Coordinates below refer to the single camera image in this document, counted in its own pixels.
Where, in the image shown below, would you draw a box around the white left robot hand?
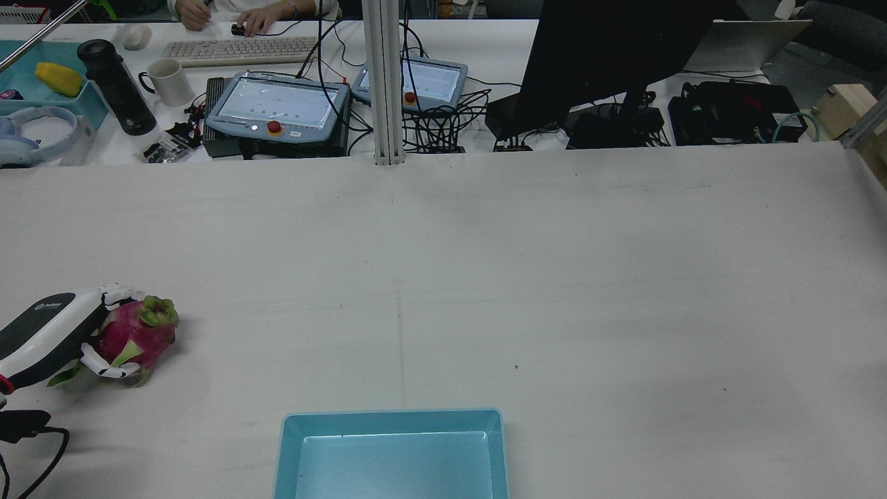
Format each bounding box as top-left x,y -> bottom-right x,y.
0,283 -> 148,396

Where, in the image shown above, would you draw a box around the pink dragon fruit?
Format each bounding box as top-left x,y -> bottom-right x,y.
47,295 -> 180,387

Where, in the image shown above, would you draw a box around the pale blue headphones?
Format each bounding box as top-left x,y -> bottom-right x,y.
0,105 -> 79,168

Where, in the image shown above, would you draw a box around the clear bag black parts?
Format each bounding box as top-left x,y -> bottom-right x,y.
141,135 -> 195,164

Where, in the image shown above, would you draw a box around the yellow fruit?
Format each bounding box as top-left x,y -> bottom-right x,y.
35,62 -> 85,98

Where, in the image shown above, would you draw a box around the black drinking bottle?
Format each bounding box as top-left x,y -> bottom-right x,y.
77,39 -> 157,137

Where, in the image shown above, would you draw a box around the teal plastic tray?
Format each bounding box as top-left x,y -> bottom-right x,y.
0,40 -> 110,131

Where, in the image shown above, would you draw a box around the white mug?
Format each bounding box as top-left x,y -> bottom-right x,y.
138,58 -> 195,107

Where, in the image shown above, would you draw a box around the metal rod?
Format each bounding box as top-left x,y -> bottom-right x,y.
0,0 -> 89,73

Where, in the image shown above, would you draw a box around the white rounded gadget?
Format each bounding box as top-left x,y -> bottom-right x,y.
119,23 -> 153,51

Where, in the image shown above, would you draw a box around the grey teach pendant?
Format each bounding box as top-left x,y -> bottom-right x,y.
351,58 -> 469,114
205,71 -> 351,145

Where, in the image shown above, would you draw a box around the white computer keyboard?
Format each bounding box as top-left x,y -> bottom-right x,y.
161,36 -> 321,68

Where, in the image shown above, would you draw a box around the bystander bare hand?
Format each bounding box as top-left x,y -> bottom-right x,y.
177,0 -> 212,32
236,6 -> 300,37

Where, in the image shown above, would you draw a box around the light blue plastic bin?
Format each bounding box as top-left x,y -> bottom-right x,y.
273,408 -> 510,499

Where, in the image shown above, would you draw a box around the bystander white shirt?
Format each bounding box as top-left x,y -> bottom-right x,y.
171,0 -> 342,21

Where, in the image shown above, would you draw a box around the small black box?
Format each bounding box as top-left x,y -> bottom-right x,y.
484,93 -> 555,142

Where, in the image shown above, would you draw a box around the black flat device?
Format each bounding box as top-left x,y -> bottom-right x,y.
565,104 -> 666,150

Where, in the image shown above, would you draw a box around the black computer monitor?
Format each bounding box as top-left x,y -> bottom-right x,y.
514,0 -> 714,132

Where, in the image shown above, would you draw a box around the black equipment box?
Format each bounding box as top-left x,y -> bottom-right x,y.
668,81 -> 809,146

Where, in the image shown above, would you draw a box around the green tube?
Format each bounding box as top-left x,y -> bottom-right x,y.
771,112 -> 821,145

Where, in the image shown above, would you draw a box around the silver laptop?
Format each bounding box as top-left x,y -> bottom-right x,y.
683,19 -> 813,73

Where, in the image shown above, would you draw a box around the wooden block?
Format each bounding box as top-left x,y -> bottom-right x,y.
811,84 -> 878,141

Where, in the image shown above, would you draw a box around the dark office chair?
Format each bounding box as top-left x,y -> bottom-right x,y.
790,0 -> 887,70

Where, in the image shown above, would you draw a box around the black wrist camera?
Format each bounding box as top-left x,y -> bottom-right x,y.
0,409 -> 53,444

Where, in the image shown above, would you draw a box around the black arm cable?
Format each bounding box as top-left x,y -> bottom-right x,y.
0,426 -> 71,499

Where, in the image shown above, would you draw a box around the white wire basket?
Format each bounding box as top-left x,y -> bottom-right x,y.
0,6 -> 51,26

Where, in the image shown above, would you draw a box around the aluminium profile post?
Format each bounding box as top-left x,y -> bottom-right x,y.
361,0 -> 406,166

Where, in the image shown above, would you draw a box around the tangled black cables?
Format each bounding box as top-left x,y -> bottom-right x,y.
402,89 -> 494,152

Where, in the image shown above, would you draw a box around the aluminium frame strut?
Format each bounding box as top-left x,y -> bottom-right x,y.
840,90 -> 887,148

